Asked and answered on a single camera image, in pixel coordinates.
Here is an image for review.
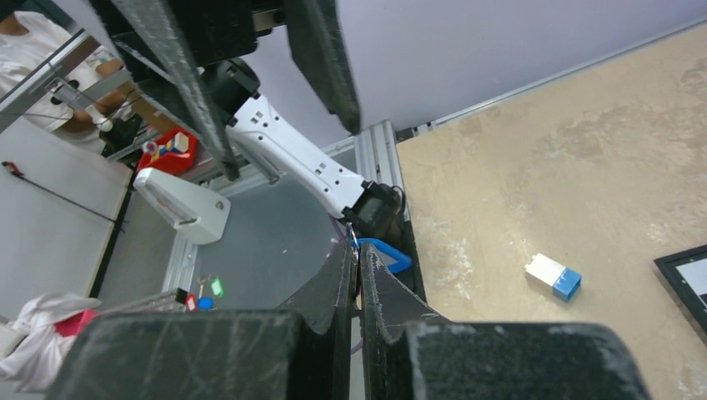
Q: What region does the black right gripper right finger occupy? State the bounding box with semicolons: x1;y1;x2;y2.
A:
359;244;650;399

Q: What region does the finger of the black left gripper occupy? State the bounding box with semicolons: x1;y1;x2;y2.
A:
283;0;361;134
91;1;241;179

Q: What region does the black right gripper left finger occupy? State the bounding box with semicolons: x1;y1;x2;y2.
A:
47;243;357;399

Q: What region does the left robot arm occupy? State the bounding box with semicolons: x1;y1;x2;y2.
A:
92;1;404;245

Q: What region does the person in white shirt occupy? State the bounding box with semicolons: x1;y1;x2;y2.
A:
1;7;140;157

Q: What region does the red bin with blocks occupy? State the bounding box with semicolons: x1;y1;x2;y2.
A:
137;127;198;176

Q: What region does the white blue toy block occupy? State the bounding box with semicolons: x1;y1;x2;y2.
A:
524;253;582;303

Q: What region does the white cloth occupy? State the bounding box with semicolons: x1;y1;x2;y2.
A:
1;292;101;393

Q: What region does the black white chessboard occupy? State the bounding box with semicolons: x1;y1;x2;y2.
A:
654;244;706;338

